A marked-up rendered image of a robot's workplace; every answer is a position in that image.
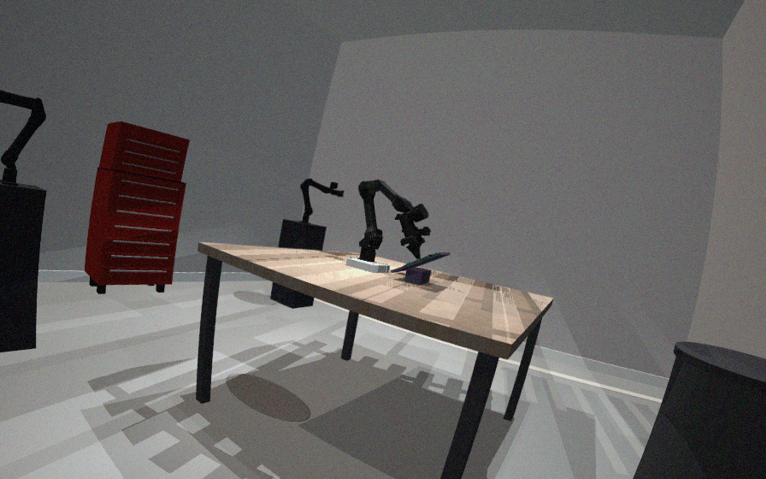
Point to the purple switch panel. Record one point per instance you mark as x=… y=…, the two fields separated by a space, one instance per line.
x=416 y=275

